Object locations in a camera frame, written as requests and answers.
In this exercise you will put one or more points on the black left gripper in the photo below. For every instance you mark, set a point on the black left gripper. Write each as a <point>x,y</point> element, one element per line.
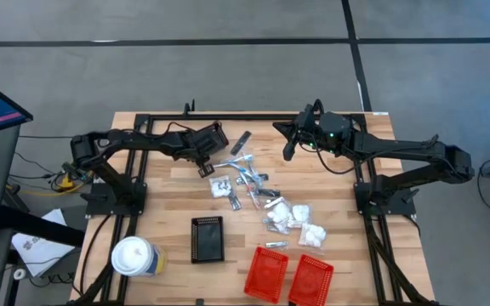
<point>200,146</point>

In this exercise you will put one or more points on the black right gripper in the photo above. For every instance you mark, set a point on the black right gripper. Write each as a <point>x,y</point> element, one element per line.
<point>311,134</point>

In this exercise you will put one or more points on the blue white toothbrush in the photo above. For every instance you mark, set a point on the blue white toothbrush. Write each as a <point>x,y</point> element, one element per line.
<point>232,162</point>
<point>254,172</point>

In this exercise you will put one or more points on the clear vanity kit bag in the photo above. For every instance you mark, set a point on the clear vanity kit bag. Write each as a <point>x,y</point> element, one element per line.
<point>313,235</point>
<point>301,213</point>
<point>280,214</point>
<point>219,187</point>

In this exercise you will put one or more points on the black plastic slotted basket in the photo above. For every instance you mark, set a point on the black plastic slotted basket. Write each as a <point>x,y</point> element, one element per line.
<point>207,242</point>
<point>223,129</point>

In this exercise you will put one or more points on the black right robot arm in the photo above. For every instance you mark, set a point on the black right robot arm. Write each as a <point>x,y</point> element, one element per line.
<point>398,146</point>

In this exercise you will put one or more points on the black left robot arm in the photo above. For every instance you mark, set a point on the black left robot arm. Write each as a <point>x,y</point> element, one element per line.
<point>143,142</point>

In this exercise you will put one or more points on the black table clamp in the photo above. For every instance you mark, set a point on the black table clamp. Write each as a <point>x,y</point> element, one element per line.
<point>319,104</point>
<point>192,108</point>

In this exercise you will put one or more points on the small white packet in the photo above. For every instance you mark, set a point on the small white packet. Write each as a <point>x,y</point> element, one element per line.
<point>271,203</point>

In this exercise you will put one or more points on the white table label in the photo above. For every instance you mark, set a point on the white table label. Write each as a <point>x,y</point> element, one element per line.
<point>380,113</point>

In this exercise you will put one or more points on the red plastic slotted basket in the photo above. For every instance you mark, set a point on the red plastic slotted basket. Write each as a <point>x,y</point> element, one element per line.
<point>266,274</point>
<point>311,280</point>

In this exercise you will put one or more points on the white-lidded wipes canister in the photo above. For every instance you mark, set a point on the white-lidded wipes canister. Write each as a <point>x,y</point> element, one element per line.
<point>134,255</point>

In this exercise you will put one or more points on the black power adapter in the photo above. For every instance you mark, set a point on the black power adapter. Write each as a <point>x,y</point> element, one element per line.
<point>72,171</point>

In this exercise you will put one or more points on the black desk beam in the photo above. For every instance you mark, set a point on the black desk beam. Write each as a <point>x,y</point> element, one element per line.
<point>36,225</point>

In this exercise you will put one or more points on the white paper sheet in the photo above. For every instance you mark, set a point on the white paper sheet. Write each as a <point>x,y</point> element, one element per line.
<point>36,255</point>

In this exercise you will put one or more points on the white tape roll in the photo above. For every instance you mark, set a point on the white tape roll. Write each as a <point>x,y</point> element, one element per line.
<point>14,274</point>

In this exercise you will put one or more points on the black aluminium table frame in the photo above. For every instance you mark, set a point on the black aluminium table frame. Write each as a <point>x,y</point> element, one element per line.
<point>249,117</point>

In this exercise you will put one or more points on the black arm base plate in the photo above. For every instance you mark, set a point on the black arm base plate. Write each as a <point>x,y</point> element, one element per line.
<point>100,204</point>
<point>372,208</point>

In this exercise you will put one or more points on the small table-edge camera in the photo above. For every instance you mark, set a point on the small table-edge camera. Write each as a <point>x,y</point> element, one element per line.
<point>200,302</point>

